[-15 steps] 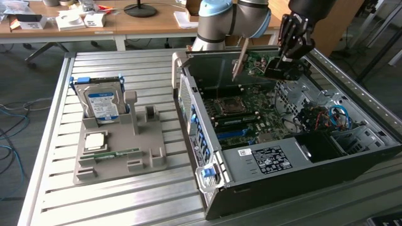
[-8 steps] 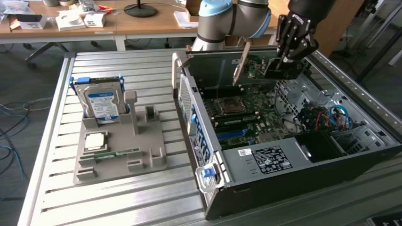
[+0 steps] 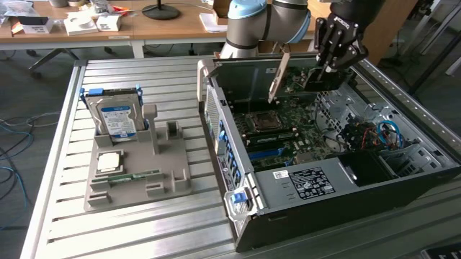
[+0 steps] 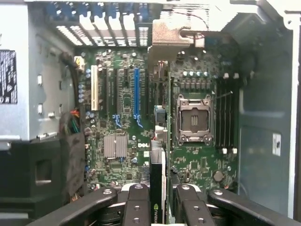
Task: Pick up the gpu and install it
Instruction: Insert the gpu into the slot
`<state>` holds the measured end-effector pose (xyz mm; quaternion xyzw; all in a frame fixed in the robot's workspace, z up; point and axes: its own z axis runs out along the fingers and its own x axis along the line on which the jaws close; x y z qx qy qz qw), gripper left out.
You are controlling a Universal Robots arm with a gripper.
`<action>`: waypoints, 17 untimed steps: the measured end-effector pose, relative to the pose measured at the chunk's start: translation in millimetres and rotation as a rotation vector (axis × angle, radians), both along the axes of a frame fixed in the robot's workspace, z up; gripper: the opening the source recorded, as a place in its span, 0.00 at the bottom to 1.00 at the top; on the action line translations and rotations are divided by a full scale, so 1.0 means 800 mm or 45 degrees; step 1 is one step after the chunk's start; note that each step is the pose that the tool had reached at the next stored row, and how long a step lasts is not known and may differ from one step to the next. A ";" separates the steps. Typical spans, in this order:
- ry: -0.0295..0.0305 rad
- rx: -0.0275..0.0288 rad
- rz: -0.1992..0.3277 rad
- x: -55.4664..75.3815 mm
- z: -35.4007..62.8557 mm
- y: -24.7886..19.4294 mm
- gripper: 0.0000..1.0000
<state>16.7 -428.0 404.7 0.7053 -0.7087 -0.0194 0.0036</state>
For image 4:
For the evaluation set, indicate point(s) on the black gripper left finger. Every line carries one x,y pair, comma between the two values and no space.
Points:
137,209

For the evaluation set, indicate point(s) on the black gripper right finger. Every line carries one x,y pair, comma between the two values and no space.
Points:
195,209

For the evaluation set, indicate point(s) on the white power connector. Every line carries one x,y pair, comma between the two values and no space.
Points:
78,63

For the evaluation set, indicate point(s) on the black open PC case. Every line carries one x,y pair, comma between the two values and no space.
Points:
258,106

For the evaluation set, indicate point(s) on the blue expansion slot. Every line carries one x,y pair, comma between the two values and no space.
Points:
137,94

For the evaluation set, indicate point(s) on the silver chipset heat sink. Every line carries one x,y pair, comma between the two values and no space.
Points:
115,146

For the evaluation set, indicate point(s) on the green motherboard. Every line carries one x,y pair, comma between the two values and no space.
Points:
200,153

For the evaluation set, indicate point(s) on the white expansion slot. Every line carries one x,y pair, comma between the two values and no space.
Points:
94,89

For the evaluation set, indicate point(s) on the metal CPU socket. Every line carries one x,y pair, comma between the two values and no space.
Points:
195,120

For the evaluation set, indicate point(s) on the round coin battery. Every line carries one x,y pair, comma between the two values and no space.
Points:
218,176

